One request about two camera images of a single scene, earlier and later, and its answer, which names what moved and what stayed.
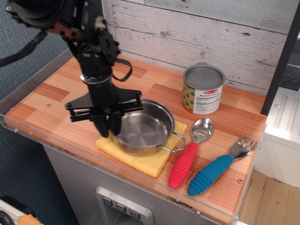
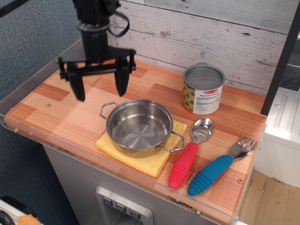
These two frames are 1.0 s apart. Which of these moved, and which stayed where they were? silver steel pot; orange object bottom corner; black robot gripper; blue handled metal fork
Moved: black robot gripper
Stayed: silver steel pot; blue handled metal fork; orange object bottom corner
